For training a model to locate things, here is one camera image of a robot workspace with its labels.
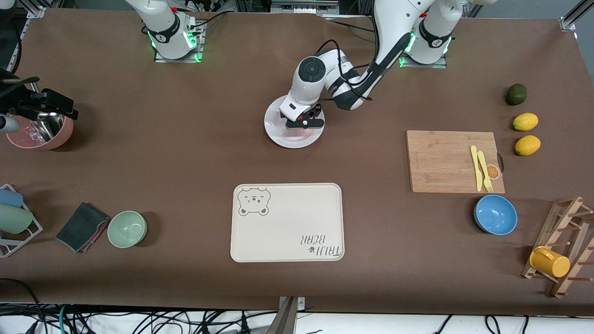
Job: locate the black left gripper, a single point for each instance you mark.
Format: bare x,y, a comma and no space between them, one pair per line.
315,111

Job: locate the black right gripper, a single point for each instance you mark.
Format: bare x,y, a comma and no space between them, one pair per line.
24,103

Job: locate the white round plate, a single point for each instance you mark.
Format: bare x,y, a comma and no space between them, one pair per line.
278,134

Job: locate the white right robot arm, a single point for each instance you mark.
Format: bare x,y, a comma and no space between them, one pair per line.
162,32

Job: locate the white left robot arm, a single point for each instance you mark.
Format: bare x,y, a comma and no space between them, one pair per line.
394,32

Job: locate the metal scoop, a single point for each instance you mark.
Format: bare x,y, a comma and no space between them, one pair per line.
46,126

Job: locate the clear ice cubes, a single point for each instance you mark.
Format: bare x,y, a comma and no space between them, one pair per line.
31,134

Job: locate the pink bowl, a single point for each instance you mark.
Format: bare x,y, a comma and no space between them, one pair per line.
58,139

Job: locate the blue cup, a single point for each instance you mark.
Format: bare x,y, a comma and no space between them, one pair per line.
9,198

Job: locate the cream bear print tray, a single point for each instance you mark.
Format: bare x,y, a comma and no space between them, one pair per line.
287,227

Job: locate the green cup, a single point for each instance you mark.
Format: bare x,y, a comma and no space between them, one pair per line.
14,219

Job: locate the dark grey folded cloth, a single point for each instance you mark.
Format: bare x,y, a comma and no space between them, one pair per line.
81,226

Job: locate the wooden cutting board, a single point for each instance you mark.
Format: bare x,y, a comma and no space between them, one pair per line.
441,162

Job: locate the pink folded cloth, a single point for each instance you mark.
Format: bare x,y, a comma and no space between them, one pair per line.
99,235

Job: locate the light green bowl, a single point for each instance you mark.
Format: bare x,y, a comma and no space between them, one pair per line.
126,229

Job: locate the yellow plastic knife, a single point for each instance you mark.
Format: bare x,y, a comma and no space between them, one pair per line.
476,171

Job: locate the yellow plastic fork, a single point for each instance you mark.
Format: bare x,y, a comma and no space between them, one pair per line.
483,162

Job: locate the blue bowl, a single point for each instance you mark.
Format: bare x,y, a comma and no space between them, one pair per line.
495,215

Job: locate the dark green avocado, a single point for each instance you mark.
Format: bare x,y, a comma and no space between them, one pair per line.
516,94

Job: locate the yellow lemon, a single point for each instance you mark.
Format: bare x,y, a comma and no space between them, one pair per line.
527,145
526,121

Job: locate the wooden cup rack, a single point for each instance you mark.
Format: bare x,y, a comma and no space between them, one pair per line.
564,218

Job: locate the yellow mug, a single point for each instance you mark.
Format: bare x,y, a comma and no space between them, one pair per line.
552,264

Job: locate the aluminium frame post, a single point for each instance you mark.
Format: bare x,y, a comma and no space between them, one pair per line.
37,10
568,21

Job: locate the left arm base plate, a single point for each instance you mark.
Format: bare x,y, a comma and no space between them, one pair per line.
417,66

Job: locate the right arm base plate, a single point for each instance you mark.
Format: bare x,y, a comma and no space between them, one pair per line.
176,60

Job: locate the metal table bracket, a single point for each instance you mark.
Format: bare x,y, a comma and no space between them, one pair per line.
287,320

